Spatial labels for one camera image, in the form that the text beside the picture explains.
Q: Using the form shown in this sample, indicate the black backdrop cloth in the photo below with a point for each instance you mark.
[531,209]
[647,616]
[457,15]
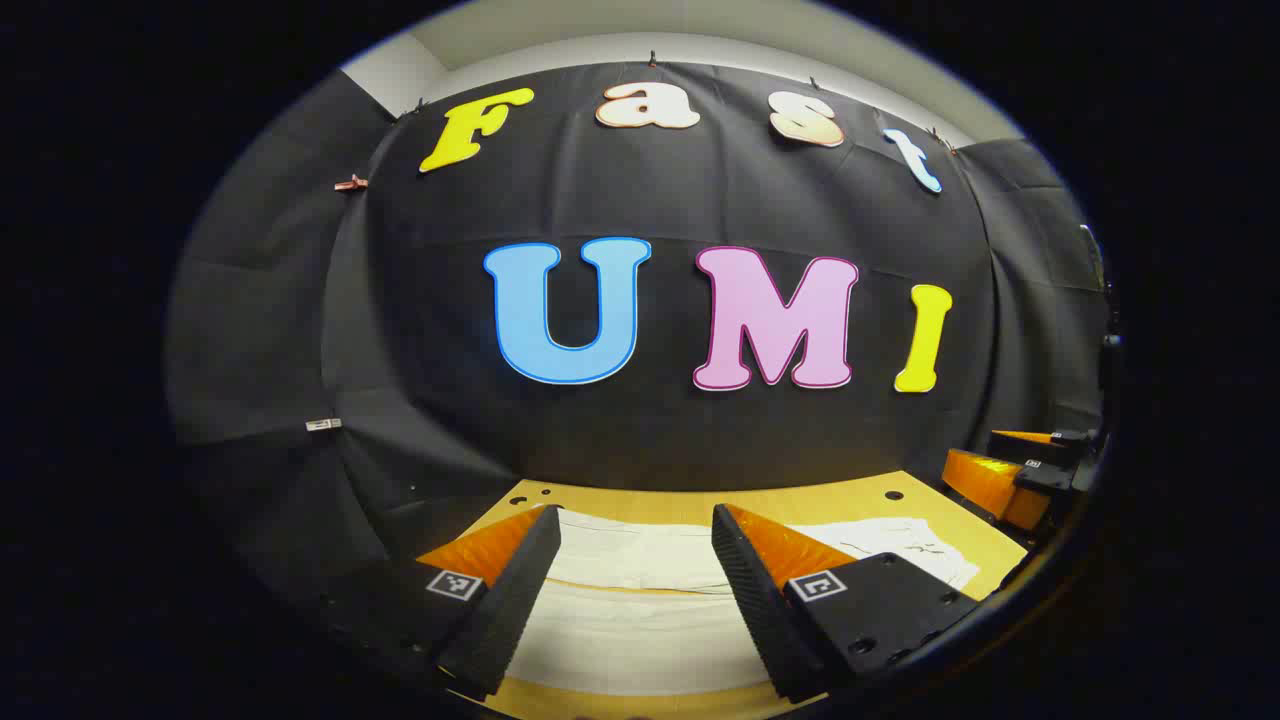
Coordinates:
[650,430]

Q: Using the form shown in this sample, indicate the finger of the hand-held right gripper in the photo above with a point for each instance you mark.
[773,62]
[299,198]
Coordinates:
[1065,441]
[985,480]

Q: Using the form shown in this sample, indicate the copper cloth clip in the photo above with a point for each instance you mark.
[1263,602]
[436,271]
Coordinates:
[350,184]

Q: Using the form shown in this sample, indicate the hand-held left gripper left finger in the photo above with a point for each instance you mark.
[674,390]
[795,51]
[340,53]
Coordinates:
[508,612]

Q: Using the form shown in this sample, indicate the white jeans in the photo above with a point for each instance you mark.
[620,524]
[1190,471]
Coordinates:
[640,640]

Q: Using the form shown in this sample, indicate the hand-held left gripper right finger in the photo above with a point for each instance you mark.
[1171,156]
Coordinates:
[758,612]

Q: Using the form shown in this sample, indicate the white cloth clip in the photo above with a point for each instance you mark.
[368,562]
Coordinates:
[323,425]

